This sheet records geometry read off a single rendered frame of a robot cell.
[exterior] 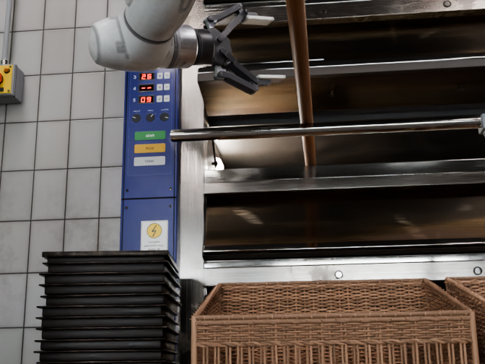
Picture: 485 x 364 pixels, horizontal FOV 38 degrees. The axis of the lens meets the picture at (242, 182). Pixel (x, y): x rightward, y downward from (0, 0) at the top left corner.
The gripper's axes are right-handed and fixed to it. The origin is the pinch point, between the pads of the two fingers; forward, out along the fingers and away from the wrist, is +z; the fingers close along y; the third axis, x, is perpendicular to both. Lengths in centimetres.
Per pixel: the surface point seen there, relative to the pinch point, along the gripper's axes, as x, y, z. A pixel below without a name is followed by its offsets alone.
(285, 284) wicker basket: -35, 50, 15
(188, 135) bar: -20.1, 13.1, -13.4
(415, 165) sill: -18, 25, 53
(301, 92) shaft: 9.1, 13.3, -1.6
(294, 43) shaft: 27.3, 10.7, -15.2
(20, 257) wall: -82, 29, -40
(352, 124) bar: 1.9, 18.3, 16.7
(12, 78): -79, -23, -36
